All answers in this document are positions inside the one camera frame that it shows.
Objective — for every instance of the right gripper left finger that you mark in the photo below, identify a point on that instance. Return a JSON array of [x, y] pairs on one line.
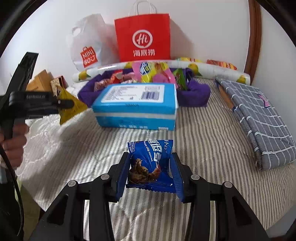
[[121, 175]]

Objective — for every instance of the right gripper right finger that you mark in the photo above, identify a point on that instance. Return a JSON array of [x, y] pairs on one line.
[[181, 176]]

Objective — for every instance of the blue snack packet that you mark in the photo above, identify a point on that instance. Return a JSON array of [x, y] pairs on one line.
[[150, 166]]

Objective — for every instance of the pink white floral packet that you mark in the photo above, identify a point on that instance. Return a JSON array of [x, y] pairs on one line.
[[100, 85]]

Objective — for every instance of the red snack packet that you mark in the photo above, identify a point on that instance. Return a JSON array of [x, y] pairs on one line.
[[116, 77]]

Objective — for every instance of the light pink peach packet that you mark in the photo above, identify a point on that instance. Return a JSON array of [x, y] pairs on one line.
[[129, 78]]

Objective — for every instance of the green snack packet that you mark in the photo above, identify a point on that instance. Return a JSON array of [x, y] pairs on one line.
[[182, 77]]

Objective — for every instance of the pink yellow snack packet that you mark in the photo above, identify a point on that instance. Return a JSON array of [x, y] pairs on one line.
[[153, 72]]

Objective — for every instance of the person left hand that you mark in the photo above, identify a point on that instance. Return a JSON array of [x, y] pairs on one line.
[[14, 147]]

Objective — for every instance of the wooden chair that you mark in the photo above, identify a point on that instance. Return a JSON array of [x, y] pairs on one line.
[[41, 82]]

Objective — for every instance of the striped mattress pad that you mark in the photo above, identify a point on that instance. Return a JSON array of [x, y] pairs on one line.
[[209, 140]]

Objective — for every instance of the brown patterned box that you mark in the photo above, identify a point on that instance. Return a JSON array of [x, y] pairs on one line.
[[56, 82]]

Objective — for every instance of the blue tissue pack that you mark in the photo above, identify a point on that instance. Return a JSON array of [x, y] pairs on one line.
[[150, 106]]

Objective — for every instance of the purple towel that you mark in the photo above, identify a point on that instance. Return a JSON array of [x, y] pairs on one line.
[[197, 95]]

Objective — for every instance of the white Miniso plastic bag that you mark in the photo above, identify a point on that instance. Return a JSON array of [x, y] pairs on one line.
[[92, 43]]

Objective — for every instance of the grey checked folded cloth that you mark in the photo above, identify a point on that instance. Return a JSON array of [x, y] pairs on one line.
[[270, 138]]

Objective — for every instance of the yellow chips bag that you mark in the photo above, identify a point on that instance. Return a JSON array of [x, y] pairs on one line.
[[189, 59]]

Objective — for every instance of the orange red chips bag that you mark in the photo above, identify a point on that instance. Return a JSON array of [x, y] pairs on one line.
[[221, 64]]

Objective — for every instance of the red Haidilao paper bag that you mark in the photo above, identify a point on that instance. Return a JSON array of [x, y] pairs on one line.
[[144, 37]]

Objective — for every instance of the brown door frame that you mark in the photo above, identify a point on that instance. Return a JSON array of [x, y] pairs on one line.
[[255, 27]]

